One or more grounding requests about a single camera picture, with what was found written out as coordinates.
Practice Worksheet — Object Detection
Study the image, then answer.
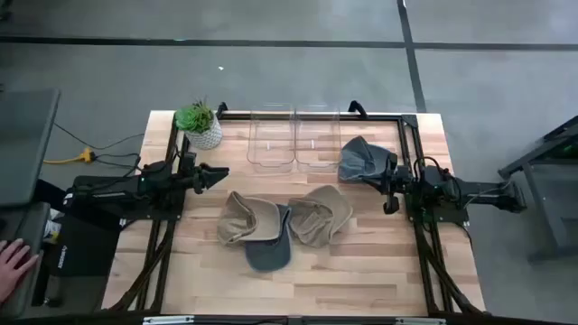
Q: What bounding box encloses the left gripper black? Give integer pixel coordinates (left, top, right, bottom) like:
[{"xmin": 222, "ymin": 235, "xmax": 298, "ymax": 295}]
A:
[{"xmin": 179, "ymin": 152, "xmax": 230, "ymax": 195}]

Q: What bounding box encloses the gray cap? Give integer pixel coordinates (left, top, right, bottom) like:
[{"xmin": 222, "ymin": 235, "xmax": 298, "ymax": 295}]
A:
[
  {"xmin": 337, "ymin": 135, "xmax": 398, "ymax": 189},
  {"xmin": 244, "ymin": 202, "xmax": 294, "ymax": 274}
]

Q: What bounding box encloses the beige cap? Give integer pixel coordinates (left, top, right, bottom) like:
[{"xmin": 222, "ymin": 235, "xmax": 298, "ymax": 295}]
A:
[
  {"xmin": 287, "ymin": 183, "xmax": 354, "ymax": 249},
  {"xmin": 216, "ymin": 190, "xmax": 282, "ymax": 247}
]

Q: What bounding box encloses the succulent in white patterned pot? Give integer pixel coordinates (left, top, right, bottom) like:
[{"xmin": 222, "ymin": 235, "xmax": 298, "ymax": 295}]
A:
[{"xmin": 173, "ymin": 98, "xmax": 225, "ymax": 152}]

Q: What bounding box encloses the clear plastic bin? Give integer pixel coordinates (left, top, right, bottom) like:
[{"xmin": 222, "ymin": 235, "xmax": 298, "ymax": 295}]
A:
[
  {"xmin": 246, "ymin": 102, "xmax": 297, "ymax": 175},
  {"xmin": 294, "ymin": 102, "xmax": 343, "ymax": 173}
]

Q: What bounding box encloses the black metal side table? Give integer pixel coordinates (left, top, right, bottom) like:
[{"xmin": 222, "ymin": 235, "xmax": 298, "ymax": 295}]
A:
[{"xmin": 498, "ymin": 115, "xmax": 578, "ymax": 264}]

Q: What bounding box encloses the black bag white lettering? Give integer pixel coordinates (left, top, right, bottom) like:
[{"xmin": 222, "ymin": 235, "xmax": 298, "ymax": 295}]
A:
[{"xmin": 42, "ymin": 211, "xmax": 122, "ymax": 311}]

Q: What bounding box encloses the gray side desk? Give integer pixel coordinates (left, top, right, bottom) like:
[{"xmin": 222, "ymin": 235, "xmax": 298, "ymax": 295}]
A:
[{"xmin": 0, "ymin": 201, "xmax": 51, "ymax": 320}]

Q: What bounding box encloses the gray desk top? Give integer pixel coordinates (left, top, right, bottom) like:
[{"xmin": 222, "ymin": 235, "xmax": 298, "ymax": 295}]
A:
[{"xmin": 0, "ymin": 88, "xmax": 62, "ymax": 209}]

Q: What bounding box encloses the person's hand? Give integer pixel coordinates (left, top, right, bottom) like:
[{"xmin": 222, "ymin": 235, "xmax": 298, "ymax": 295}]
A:
[{"xmin": 0, "ymin": 237, "xmax": 41, "ymax": 304}]

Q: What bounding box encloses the black aluminium table frame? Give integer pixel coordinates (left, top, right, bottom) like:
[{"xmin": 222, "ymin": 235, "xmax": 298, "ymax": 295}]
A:
[{"xmin": 107, "ymin": 110, "xmax": 487, "ymax": 317}]

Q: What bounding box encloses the black floor cable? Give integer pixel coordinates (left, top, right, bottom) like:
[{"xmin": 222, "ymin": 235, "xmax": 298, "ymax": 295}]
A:
[{"xmin": 52, "ymin": 121, "xmax": 146, "ymax": 177}]

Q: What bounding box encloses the yellow power plug cord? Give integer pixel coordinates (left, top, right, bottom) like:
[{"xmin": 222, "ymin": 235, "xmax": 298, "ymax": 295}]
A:
[{"xmin": 42, "ymin": 147, "xmax": 97, "ymax": 166}]

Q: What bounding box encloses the silver metal bracket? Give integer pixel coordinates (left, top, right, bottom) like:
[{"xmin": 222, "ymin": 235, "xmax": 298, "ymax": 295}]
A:
[
  {"xmin": 395, "ymin": 317, "xmax": 448, "ymax": 325},
  {"xmin": 142, "ymin": 315, "xmax": 196, "ymax": 325}
]

